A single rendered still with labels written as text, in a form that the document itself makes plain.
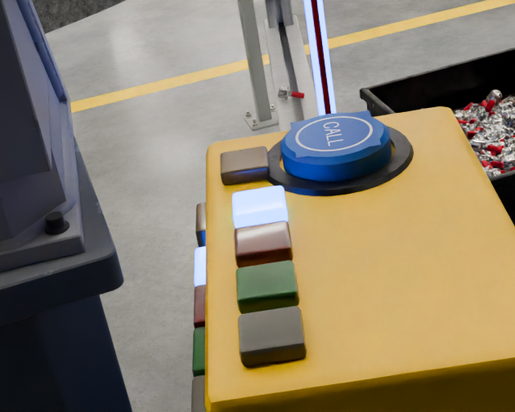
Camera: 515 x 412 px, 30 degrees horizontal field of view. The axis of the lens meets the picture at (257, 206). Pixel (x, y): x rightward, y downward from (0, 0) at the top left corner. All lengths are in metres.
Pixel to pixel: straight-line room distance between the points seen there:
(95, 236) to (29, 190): 0.04
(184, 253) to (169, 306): 0.22
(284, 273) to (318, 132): 0.08
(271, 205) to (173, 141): 2.65
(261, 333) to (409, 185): 0.10
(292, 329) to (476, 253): 0.07
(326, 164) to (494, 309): 0.09
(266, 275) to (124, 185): 2.50
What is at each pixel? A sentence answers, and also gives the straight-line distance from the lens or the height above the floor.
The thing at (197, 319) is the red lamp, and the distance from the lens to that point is 0.31.
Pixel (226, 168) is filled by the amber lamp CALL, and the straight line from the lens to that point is 0.35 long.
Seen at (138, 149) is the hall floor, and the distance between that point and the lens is 2.98.
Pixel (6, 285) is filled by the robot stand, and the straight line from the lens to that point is 0.47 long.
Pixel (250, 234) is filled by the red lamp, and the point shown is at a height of 1.08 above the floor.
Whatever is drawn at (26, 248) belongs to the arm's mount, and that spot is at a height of 1.01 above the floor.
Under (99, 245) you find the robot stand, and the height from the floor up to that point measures 1.00.
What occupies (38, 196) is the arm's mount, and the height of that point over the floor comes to 1.02.
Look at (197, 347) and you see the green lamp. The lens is 0.30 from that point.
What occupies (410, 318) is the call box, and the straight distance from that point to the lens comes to 0.27.
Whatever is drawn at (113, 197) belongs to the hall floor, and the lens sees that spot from 2.73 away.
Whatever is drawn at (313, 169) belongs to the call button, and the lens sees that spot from 0.34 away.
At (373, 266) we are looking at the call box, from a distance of 0.30.
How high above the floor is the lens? 1.24
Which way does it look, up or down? 29 degrees down
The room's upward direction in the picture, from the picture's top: 10 degrees counter-clockwise
